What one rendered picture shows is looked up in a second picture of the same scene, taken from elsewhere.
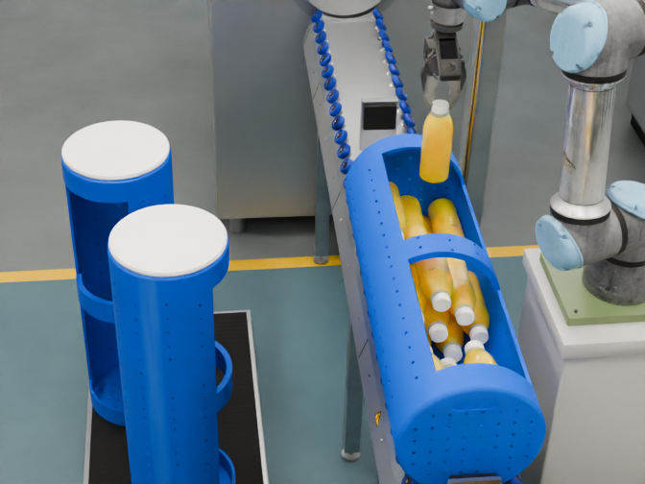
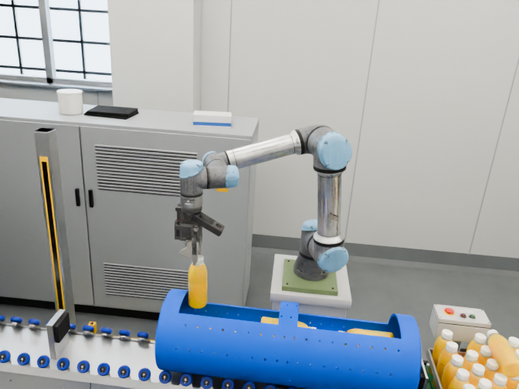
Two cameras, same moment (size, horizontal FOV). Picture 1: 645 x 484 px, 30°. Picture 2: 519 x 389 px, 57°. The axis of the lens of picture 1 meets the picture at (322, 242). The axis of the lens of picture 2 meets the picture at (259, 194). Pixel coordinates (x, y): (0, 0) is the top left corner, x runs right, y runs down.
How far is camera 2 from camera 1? 225 cm
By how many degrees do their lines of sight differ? 68
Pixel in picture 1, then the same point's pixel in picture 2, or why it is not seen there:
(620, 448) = not seen: hidden behind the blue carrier
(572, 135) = (336, 201)
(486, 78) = (66, 271)
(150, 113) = not seen: outside the picture
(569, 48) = (340, 157)
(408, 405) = (412, 363)
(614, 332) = (342, 284)
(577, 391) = not seen: hidden behind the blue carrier
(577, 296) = (320, 285)
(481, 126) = (69, 301)
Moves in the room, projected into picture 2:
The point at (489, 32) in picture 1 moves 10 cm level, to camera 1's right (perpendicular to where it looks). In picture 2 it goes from (62, 242) to (76, 232)
